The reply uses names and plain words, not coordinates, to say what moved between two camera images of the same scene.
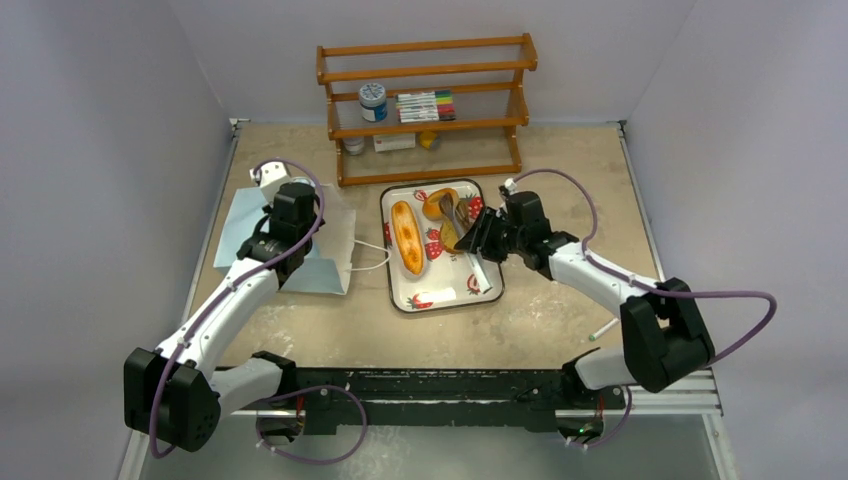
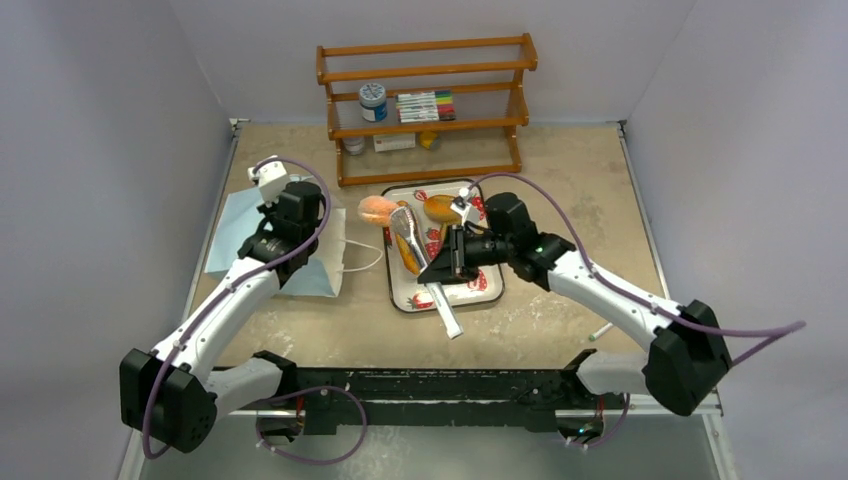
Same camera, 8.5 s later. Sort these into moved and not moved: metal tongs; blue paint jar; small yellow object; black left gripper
Moved: metal tongs
Not moved: small yellow object; blue paint jar; black left gripper
